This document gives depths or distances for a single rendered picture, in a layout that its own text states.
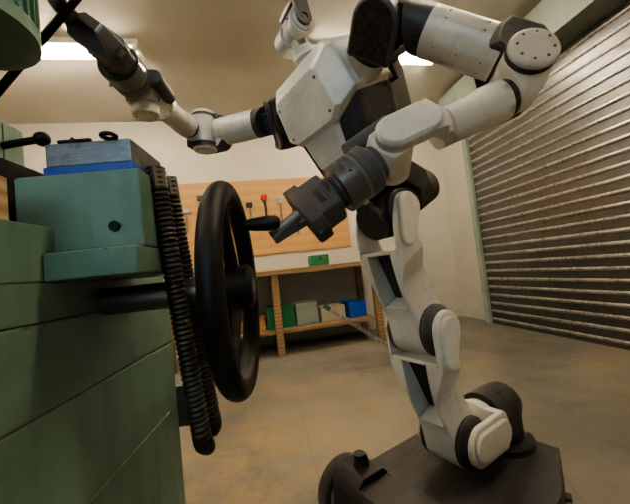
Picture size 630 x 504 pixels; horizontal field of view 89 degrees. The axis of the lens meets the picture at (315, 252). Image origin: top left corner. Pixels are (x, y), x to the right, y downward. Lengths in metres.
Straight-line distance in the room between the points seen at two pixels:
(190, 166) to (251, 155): 0.71
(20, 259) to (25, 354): 0.09
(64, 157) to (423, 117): 0.49
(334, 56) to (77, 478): 0.80
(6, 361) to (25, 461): 0.09
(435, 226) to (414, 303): 3.63
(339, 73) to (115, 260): 0.59
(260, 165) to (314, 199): 3.51
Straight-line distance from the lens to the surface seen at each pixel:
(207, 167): 4.05
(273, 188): 3.93
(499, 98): 0.65
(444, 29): 0.73
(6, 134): 0.63
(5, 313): 0.40
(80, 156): 0.47
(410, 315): 0.90
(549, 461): 1.35
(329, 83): 0.78
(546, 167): 3.49
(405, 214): 0.84
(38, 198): 0.47
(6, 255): 0.40
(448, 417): 1.05
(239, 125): 1.11
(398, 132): 0.55
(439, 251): 4.49
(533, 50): 0.69
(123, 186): 0.42
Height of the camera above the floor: 0.82
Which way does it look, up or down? 3 degrees up
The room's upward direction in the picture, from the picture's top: 6 degrees counter-clockwise
